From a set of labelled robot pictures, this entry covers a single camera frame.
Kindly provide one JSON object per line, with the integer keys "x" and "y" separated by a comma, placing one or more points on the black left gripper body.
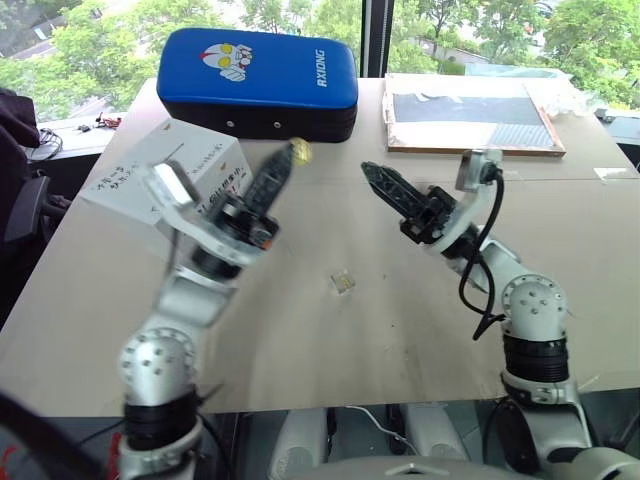
{"x": 247, "y": 227}

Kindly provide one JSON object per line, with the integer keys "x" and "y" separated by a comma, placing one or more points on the white robot leg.
{"x": 300, "y": 442}
{"x": 435, "y": 430}

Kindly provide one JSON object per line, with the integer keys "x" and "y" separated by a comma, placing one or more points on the blue cartoon kick pad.
{"x": 260, "y": 80}

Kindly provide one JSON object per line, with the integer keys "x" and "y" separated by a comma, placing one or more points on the black rounded cover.
{"x": 515, "y": 435}

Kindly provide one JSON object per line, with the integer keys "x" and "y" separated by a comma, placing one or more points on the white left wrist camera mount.
{"x": 172, "y": 187}

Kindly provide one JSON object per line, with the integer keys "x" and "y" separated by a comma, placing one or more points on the small red black parts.
{"x": 107, "y": 121}

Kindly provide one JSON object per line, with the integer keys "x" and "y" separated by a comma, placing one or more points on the small clear plastic piece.
{"x": 343, "y": 282}

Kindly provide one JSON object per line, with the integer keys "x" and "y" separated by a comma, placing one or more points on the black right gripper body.
{"x": 432, "y": 215}

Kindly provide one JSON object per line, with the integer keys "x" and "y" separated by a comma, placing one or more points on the crumpled clear plastic wrap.
{"x": 567, "y": 105}

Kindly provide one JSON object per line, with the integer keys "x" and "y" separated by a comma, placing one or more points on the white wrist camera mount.
{"x": 480, "y": 167}
{"x": 172, "y": 187}

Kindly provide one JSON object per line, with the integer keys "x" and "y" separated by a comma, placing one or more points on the white box with slot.
{"x": 130, "y": 170}

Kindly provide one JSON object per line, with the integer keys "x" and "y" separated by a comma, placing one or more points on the black office chair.
{"x": 22, "y": 210}

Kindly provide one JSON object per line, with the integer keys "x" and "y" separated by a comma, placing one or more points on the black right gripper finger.
{"x": 400, "y": 182}
{"x": 387, "y": 195}

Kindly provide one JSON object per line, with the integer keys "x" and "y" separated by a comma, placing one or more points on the wooden framed dark board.
{"x": 460, "y": 117}

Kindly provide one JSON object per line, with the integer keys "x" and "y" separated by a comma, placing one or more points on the small yellow ball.
{"x": 302, "y": 151}

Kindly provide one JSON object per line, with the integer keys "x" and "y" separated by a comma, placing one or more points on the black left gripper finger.
{"x": 260, "y": 182}
{"x": 275, "y": 192}

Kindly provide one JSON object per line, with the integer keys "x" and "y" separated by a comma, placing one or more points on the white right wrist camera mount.
{"x": 480, "y": 167}

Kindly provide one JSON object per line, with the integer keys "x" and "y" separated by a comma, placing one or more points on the grey robot torso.
{"x": 590, "y": 465}

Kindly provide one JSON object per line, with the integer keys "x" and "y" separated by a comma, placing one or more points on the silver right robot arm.
{"x": 535, "y": 305}

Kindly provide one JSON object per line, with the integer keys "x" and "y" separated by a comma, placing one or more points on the black window frame post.
{"x": 377, "y": 35}

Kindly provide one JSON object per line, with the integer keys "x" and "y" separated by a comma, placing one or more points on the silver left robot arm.
{"x": 165, "y": 300}

